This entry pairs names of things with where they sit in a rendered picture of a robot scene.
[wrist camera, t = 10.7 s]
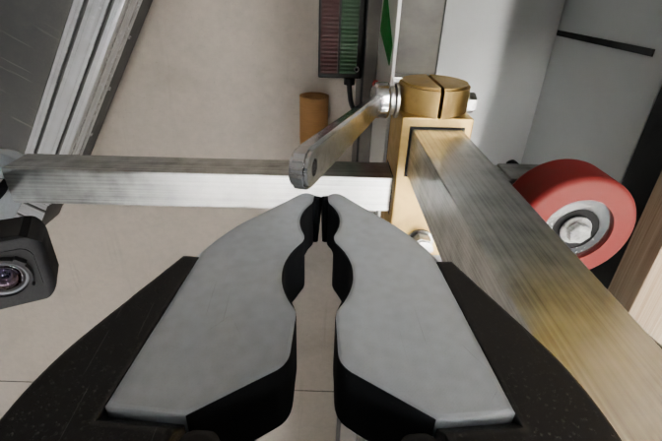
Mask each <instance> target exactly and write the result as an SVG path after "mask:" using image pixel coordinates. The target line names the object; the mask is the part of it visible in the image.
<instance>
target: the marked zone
mask: <svg viewBox="0 0 662 441"><path fill-rule="evenodd" d="M380 32H381V36H382V40H383V44H384V48H385V52H386V57H387V61H388V65H390V58H391V52H392V46H393V45H392V35H391V26H390V16H389V6H388V0H384V3H383V11H382V19H381V27H380Z"/></svg>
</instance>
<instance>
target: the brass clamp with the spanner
mask: <svg viewBox="0 0 662 441"><path fill-rule="evenodd" d="M399 84H400V88H401V102H400V110H399V114H398V117H397V118H394V117H393V115H391V118H390V128H389V138H388V148H387V158H386V162H388V165H389V168H390V171H391V174H392V186H391V195H390V204H389V211H381V216H380V217H381V218H382V219H384V220H386V221H389V222H390V223H392V224H394V225H395V226H397V227H398V228H400V229H401V230H403V231H404V232H406V233H407V234H408V235H409V234H410V233H411V232H413V231H415V230H418V229H424V230H427V231H428V232H430V230H429V227H428V225H427V222H426V220H425V218H424V215H423V213H422V210H421V208H420V205H419V203H418V200H417V198H416V195H415V193H414V191H413V188H412V186H411V183H410V181H409V178H408V176H407V165H408V158H409V150H410V143H411V135H412V129H443V130H462V131H463V132H464V133H465V134H466V135H467V136H468V137H469V138H470V139H471V134H472V129H473V124H474V118H472V117H471V116H470V115H469V114H468V113H472V112H473V111H475V110H476V106H477V101H478V100H477V96H476V94H475V93H470V90H471V86H470V85H469V83H468V82H466V81H464V80H462V79H458V78H454V77H448V76H441V75H429V76H428V75H427V74H420V75H409V76H405V77H403V78H402V79H401V80H400V81H399Z"/></svg>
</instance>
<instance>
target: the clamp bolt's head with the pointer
mask: <svg viewBox="0 0 662 441"><path fill-rule="evenodd" d="M375 82H378V81H377V80H374V81H373V83H372V88H371V90H370V97H372V96H374V95H375V87H374V83H375ZM400 102H401V88H400V84H399V83H396V84H395V86H391V106H390V112H389V115H393V117H394V118H397V117H398V114H399V110H400Z"/></svg>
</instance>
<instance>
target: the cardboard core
mask: <svg viewBox="0 0 662 441"><path fill-rule="evenodd" d="M328 102H329V95H328V94H324V93H303V94H300V95H299V143H300V144H302V143H303V142H305V141H306V140H308V139H309V138H311V137H312V136H313V135H315V134H316V133H318V132H319V131H321V130H322V129H324V128H325V127H327V126H328Z"/></svg>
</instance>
